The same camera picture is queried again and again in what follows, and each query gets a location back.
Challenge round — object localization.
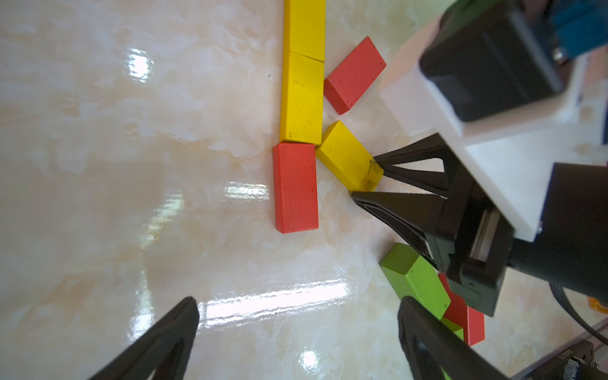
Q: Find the green block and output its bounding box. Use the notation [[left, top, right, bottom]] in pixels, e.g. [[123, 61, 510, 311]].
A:
[[380, 243, 451, 320], [441, 318, 464, 380]]

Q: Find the red block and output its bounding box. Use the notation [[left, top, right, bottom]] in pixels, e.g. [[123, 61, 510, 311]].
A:
[[438, 273, 485, 346], [272, 142, 319, 234], [324, 36, 386, 115]]

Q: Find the green block upper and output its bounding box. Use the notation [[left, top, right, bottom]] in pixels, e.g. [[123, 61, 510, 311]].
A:
[[380, 243, 451, 320]]

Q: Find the yellow block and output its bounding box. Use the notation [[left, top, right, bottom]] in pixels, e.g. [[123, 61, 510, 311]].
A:
[[316, 120, 384, 193], [283, 0, 326, 62], [280, 52, 324, 146]]

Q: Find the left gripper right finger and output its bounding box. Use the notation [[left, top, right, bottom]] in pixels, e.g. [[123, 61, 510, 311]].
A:
[[397, 297, 506, 380]]

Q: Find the green block left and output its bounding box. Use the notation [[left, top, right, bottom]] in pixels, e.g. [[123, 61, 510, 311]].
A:
[[441, 318, 464, 380]]

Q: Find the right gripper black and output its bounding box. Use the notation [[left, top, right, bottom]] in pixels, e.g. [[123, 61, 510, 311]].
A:
[[351, 133, 514, 317]]

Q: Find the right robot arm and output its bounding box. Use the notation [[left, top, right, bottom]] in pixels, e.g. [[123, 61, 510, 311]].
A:
[[351, 134, 607, 316]]

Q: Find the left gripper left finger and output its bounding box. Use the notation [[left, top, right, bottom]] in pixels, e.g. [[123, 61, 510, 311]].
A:
[[92, 297, 200, 379]]

